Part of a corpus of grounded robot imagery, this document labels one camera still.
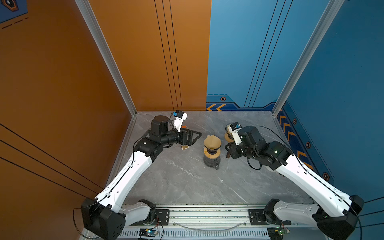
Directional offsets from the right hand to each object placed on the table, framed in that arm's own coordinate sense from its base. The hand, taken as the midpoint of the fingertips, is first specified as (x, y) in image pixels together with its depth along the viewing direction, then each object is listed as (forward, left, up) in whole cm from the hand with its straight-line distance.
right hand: (227, 145), depth 71 cm
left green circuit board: (-32, +38, -26) cm, 56 cm away
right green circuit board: (-32, -23, -27) cm, 48 cm away
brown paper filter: (+9, +6, -10) cm, 15 cm away
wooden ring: (+2, +6, -15) cm, 16 cm away
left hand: (+4, +15, +6) cm, 16 cm away
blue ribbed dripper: (+4, +6, -13) cm, 15 cm away
